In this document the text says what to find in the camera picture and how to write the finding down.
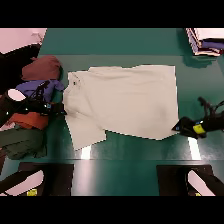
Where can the blue folded garment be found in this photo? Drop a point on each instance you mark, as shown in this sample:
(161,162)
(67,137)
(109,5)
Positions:
(212,45)

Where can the maroon garment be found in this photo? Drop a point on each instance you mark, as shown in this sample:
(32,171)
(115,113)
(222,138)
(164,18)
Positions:
(41,67)

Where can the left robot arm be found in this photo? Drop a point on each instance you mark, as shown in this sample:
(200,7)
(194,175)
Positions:
(16,95)

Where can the dark green garment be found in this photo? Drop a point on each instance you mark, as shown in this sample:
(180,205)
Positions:
(21,141)

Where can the cream white shirt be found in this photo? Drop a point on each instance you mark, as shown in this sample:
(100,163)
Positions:
(126,100)

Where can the dark red folded garment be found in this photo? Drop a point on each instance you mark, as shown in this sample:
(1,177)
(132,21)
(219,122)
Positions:
(210,52)

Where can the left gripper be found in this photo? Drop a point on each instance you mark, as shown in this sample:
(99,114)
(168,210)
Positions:
(56,109)

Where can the white folded garment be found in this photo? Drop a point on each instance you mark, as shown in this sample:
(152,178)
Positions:
(210,34)

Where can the rust orange garment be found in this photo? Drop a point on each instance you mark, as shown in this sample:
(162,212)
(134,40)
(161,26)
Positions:
(30,120)

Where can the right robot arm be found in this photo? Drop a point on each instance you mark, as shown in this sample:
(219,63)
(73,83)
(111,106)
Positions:
(216,122)

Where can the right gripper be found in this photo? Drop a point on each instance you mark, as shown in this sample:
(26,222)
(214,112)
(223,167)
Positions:
(191,128)

